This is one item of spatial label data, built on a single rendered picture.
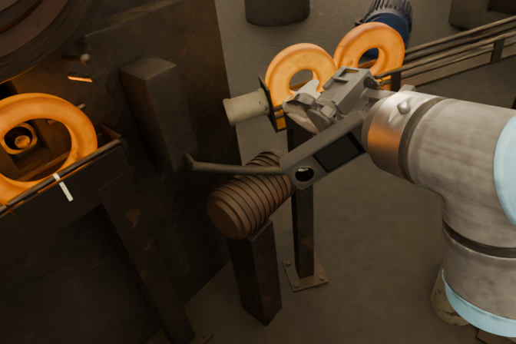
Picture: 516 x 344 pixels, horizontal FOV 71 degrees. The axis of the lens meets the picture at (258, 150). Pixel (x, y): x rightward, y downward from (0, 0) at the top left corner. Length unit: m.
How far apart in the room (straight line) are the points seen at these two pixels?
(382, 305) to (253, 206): 0.61
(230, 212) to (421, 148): 0.50
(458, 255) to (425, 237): 1.04
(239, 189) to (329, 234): 0.65
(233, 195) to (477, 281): 0.51
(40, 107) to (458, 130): 0.55
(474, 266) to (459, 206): 0.06
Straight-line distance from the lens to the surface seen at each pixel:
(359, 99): 0.47
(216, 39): 0.91
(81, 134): 0.67
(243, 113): 0.76
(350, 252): 1.33
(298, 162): 0.43
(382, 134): 0.38
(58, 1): 0.58
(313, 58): 0.76
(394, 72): 0.84
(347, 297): 1.24
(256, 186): 0.80
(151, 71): 0.70
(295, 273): 1.27
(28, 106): 0.63
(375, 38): 0.81
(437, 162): 0.34
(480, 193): 0.33
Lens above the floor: 1.07
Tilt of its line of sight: 38 degrees down
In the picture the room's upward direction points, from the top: 7 degrees counter-clockwise
